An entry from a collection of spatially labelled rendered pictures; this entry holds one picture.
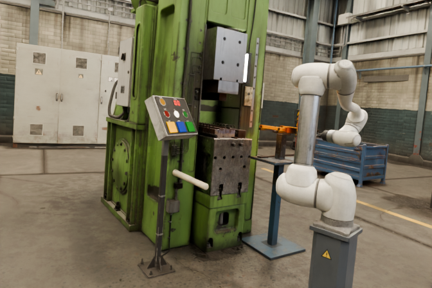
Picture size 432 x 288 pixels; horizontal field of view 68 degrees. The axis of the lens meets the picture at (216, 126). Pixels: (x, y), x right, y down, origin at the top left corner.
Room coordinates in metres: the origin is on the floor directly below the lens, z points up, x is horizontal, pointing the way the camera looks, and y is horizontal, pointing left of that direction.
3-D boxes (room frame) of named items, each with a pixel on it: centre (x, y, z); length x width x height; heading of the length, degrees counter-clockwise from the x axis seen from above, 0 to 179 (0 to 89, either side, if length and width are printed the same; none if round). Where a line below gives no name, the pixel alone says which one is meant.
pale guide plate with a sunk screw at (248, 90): (2.86, -0.26, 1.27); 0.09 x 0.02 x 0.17; 125
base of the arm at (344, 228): (1.62, -0.66, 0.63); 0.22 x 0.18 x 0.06; 139
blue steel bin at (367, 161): (6.01, -2.47, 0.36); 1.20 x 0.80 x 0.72; 34
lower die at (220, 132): (2.74, 0.04, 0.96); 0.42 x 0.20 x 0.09; 35
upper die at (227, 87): (2.74, 0.04, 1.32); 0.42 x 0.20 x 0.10; 35
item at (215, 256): (2.53, -0.10, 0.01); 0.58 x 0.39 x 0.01; 125
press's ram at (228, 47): (2.77, 0.01, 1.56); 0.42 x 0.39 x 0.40; 35
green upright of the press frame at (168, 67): (2.70, 0.37, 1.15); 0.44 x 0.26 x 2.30; 35
